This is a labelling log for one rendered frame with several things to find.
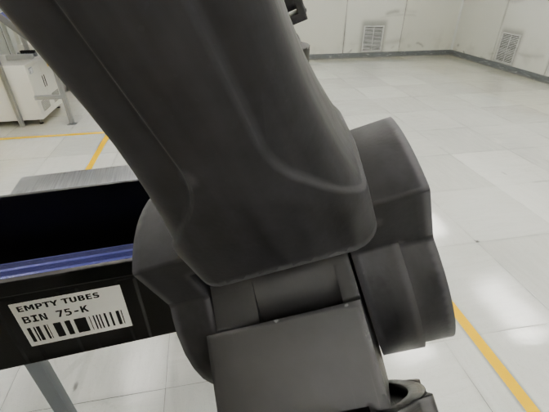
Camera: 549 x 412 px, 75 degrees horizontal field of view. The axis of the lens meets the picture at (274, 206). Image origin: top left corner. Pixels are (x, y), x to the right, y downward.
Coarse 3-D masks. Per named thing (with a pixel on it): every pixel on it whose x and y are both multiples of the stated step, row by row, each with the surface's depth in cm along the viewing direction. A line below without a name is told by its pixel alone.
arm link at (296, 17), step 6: (294, 0) 31; (300, 0) 31; (300, 6) 31; (288, 12) 34; (294, 12) 33; (300, 12) 31; (294, 18) 31; (300, 18) 31; (306, 18) 31; (294, 24) 32
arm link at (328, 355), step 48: (240, 288) 13; (288, 288) 13; (336, 288) 12; (240, 336) 12; (288, 336) 11; (336, 336) 11; (240, 384) 12; (288, 384) 11; (336, 384) 11; (384, 384) 10
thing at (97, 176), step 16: (32, 176) 118; (48, 176) 118; (64, 176) 118; (80, 176) 118; (96, 176) 118; (112, 176) 118; (128, 176) 118; (16, 192) 109; (32, 368) 103; (48, 368) 108; (48, 384) 108; (48, 400) 112; (64, 400) 115
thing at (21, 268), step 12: (84, 252) 45; (96, 252) 45; (108, 252) 45; (120, 252) 45; (0, 264) 43; (12, 264) 43; (24, 264) 43; (36, 264) 43; (48, 264) 43; (60, 264) 43; (72, 264) 43; (84, 264) 43; (0, 276) 41; (12, 276) 41
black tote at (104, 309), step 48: (48, 192) 45; (96, 192) 46; (144, 192) 48; (0, 240) 46; (48, 240) 48; (96, 240) 50; (0, 288) 31; (48, 288) 33; (96, 288) 34; (144, 288) 36; (0, 336) 34; (48, 336) 35; (96, 336) 37; (144, 336) 39
